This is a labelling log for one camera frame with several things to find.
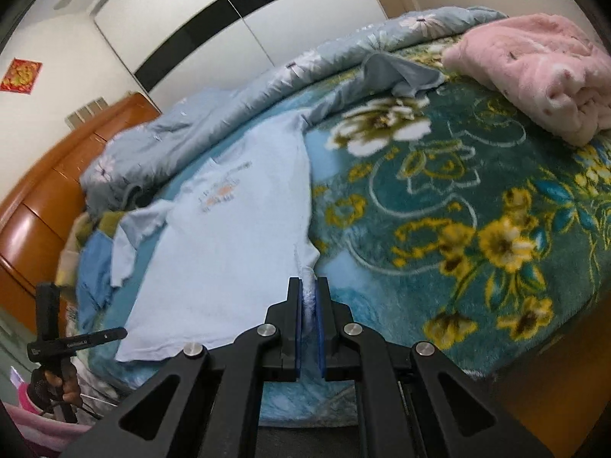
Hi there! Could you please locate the left hand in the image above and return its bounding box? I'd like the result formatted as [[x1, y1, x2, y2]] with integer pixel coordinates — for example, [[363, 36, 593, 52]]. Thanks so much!
[[28, 362, 83, 410]]

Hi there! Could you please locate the beige and yellow fuzzy garment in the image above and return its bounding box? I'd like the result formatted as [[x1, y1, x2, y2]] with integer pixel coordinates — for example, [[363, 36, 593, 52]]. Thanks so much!
[[55, 211, 125, 304]]

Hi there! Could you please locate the orange wooden headboard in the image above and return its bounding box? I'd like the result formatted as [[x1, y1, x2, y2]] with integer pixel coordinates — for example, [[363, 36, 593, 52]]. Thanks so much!
[[0, 93, 160, 333]]

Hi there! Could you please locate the light blue sweatshirt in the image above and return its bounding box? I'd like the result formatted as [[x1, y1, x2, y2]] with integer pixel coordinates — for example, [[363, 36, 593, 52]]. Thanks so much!
[[110, 53, 443, 363]]

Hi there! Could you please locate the blue folded cloth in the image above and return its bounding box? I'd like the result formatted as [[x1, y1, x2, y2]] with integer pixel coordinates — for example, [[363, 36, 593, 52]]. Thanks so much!
[[76, 231, 114, 333]]

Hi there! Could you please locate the pink fluffy blanket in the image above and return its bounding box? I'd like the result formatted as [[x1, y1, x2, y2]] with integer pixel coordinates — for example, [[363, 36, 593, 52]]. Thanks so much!
[[442, 13, 610, 147]]

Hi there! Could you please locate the blue floral quilt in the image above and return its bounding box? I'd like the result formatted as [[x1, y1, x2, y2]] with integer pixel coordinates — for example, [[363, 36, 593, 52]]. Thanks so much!
[[80, 6, 504, 216]]

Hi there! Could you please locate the teal floral blanket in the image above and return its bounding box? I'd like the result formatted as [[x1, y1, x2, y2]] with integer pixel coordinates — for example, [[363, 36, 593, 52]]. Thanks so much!
[[88, 42, 611, 428]]

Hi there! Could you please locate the pink plush item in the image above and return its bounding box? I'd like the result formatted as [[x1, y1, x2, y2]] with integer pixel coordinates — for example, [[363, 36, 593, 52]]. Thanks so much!
[[4, 368, 90, 457]]

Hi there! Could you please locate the wall switch panel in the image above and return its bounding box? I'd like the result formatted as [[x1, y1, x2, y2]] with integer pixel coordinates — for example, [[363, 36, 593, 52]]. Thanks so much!
[[65, 97, 109, 130]]

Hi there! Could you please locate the red wall decoration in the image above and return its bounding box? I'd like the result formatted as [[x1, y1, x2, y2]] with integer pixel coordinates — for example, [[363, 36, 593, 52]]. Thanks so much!
[[1, 58, 42, 94]]

